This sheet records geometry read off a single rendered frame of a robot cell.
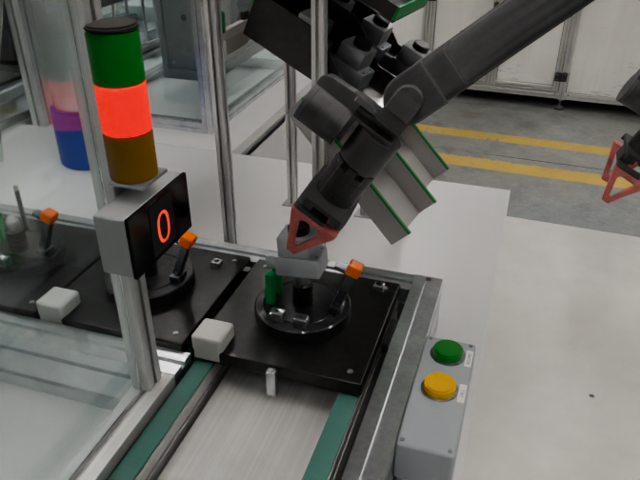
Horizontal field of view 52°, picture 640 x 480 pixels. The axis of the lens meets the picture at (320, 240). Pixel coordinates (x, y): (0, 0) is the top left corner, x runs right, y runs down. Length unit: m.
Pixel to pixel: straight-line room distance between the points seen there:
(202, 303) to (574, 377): 0.58
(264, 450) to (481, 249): 0.70
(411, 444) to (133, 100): 0.49
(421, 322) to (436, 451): 0.24
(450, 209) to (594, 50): 3.47
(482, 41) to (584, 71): 4.16
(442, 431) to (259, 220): 0.76
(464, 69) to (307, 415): 0.48
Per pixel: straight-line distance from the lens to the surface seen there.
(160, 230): 0.73
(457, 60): 0.77
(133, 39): 0.66
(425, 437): 0.82
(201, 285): 1.05
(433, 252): 1.34
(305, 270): 0.89
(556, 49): 4.89
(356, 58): 1.06
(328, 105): 0.79
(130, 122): 0.68
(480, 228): 1.45
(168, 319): 0.98
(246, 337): 0.93
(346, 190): 0.81
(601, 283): 1.34
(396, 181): 1.20
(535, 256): 1.38
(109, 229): 0.69
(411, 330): 0.97
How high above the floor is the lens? 1.55
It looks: 31 degrees down
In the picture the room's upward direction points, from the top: straight up
